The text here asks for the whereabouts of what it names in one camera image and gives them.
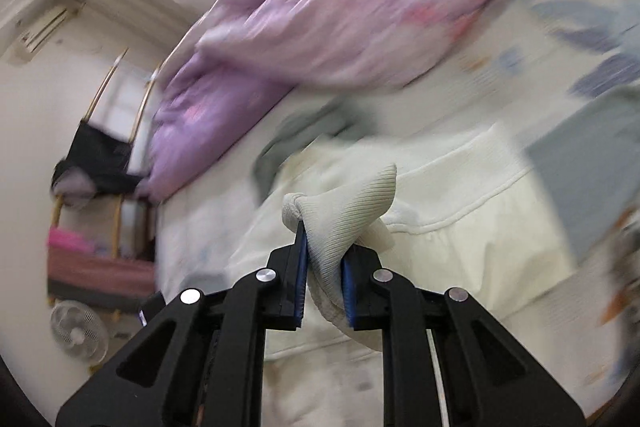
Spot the floral bed sheet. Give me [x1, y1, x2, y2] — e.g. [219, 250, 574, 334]
[150, 0, 640, 427]

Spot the lilac grey garment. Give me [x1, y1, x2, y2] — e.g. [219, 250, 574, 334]
[50, 167, 98, 210]

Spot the grey zip hoodie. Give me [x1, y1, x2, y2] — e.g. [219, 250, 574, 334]
[252, 92, 640, 263]

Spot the black jacket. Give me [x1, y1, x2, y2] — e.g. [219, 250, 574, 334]
[52, 119, 151, 202]

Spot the purple floral quilt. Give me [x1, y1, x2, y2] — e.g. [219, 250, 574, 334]
[135, 0, 533, 202]

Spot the white fan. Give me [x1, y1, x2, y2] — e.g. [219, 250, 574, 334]
[50, 300, 109, 360]

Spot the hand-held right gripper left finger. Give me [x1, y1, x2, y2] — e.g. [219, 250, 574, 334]
[55, 222, 308, 427]

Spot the white air conditioner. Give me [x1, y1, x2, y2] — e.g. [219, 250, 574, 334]
[0, 0, 71, 65]

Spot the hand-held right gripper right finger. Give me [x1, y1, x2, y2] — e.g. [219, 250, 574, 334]
[341, 247, 586, 427]

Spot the cream sweatshirt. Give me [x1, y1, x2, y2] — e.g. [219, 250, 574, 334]
[227, 124, 581, 363]

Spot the pink striped cloth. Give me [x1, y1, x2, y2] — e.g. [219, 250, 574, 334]
[46, 227, 157, 303]

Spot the wooden bar clothes rack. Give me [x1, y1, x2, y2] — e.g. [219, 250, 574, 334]
[50, 47, 168, 323]

